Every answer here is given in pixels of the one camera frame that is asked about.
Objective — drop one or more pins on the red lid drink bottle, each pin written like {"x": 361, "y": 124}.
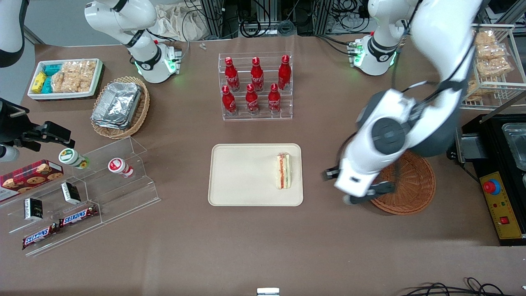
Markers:
{"x": 117, "y": 165}

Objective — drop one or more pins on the red cola bottle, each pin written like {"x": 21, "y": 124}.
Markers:
{"x": 274, "y": 100}
{"x": 231, "y": 76}
{"x": 228, "y": 102}
{"x": 257, "y": 76}
{"x": 252, "y": 100}
{"x": 284, "y": 74}

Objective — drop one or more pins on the black machine base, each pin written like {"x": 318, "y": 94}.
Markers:
{"x": 493, "y": 144}

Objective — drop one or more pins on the light oval wicker basket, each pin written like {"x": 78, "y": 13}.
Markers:
{"x": 142, "y": 111}

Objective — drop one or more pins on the brown wicker basket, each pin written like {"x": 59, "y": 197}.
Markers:
{"x": 413, "y": 189}

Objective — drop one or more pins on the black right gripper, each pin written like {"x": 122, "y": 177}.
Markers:
{"x": 11, "y": 122}

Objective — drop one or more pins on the red cookie box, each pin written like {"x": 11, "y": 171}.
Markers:
{"x": 28, "y": 176}

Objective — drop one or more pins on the white rectangular snack tray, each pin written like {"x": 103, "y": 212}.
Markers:
{"x": 61, "y": 95}

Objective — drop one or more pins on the snickers bar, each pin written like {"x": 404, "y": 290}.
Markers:
{"x": 78, "y": 216}
{"x": 39, "y": 236}

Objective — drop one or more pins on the yellow emergency stop box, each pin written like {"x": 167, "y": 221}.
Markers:
{"x": 503, "y": 205}

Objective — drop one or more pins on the beige cloth bag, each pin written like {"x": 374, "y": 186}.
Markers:
{"x": 176, "y": 22}

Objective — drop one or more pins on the clear bag of snacks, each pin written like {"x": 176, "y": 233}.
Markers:
{"x": 474, "y": 89}
{"x": 485, "y": 38}
{"x": 493, "y": 66}
{"x": 491, "y": 51}

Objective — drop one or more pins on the beige plastic tray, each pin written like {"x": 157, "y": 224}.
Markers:
{"x": 246, "y": 174}

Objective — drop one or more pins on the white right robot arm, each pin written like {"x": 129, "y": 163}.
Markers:
{"x": 123, "y": 16}

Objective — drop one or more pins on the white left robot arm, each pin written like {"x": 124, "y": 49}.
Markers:
{"x": 435, "y": 41}

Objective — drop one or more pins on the large clear cracker bag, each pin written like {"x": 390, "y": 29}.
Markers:
{"x": 80, "y": 74}

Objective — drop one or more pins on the teal snack pack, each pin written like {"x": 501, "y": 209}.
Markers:
{"x": 47, "y": 85}
{"x": 52, "y": 69}

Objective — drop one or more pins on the clear acrylic step display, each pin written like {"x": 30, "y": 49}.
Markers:
{"x": 123, "y": 193}

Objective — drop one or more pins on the green lid drink bottle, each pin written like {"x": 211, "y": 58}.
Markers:
{"x": 70, "y": 157}

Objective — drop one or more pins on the small black box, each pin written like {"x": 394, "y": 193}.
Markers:
{"x": 33, "y": 209}
{"x": 70, "y": 193}

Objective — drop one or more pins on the steel pan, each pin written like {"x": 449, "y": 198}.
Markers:
{"x": 515, "y": 144}

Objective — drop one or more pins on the stack of foil trays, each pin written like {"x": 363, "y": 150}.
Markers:
{"x": 117, "y": 105}

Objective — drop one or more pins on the yellow snack pack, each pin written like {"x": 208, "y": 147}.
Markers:
{"x": 39, "y": 81}

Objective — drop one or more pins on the clear acrylic bottle rack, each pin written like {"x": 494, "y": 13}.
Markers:
{"x": 242, "y": 61}

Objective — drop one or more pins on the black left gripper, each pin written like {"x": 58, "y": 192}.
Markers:
{"x": 334, "y": 175}

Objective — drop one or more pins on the triangular sandwich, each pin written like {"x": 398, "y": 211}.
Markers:
{"x": 283, "y": 172}

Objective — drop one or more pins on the small clear cracker bag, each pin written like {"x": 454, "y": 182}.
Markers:
{"x": 58, "y": 83}

